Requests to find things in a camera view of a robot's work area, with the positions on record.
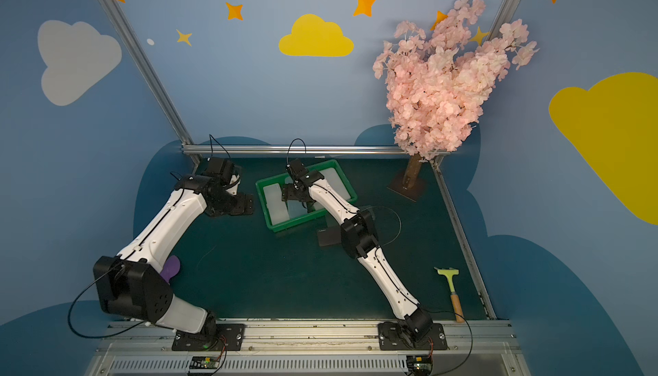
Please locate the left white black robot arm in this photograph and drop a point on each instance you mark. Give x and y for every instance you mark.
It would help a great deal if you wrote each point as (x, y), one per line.
(130, 284)

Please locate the green plastic storage tray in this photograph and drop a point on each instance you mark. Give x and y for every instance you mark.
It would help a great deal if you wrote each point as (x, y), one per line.
(317, 210)

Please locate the small circuit board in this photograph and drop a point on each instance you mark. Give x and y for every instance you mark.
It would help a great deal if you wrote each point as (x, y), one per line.
(419, 365)
(204, 365)

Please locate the light teal frosted pencil case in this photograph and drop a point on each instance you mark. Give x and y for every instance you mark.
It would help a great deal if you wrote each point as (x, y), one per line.
(296, 209)

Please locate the aluminium back frame bar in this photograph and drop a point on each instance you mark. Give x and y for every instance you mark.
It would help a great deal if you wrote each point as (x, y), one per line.
(315, 151)

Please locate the aluminium frame post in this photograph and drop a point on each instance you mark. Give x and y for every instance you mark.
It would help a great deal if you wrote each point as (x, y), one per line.
(506, 3)
(125, 31)

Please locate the right aluminium frame post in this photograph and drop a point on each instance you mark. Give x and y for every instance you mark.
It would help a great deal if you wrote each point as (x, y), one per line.
(506, 3)

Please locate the purple pink toy shovel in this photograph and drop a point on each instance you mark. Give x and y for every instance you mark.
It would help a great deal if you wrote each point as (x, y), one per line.
(170, 268)

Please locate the pink artificial blossom tree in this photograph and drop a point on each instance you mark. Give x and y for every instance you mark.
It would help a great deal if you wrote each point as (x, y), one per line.
(438, 82)

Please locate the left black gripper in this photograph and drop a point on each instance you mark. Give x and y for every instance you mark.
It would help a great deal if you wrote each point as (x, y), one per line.
(239, 205)

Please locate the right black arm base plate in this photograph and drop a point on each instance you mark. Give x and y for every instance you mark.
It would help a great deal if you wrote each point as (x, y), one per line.
(393, 336)

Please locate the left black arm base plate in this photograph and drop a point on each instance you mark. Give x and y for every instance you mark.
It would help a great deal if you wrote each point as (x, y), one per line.
(216, 338)

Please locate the white opaque pencil case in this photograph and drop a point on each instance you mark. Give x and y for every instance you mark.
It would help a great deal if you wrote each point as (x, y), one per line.
(334, 180)

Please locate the clear frosted pencil case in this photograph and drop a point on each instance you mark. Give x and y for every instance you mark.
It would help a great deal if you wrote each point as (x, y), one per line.
(276, 208)

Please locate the green toy hammer wooden handle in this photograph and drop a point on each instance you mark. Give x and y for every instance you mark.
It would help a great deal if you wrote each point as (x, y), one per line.
(449, 274)

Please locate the left aluminium frame post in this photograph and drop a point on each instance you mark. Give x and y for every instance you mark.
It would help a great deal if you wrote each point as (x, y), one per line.
(125, 31)

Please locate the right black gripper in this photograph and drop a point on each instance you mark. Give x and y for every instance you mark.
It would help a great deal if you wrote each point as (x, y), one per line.
(295, 193)

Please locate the dark grey pencil case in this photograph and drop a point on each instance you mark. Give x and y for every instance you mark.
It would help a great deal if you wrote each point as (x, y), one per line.
(330, 236)

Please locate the aluminium front rail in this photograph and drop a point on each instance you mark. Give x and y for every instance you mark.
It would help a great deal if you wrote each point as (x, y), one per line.
(313, 347)

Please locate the right small circuit board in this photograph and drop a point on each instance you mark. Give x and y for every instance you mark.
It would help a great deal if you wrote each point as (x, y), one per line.
(419, 365)

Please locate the left small circuit board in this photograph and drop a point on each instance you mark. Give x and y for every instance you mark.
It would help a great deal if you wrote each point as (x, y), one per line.
(204, 365)

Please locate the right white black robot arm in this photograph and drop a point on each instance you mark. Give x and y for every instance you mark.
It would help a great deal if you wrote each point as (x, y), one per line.
(359, 239)

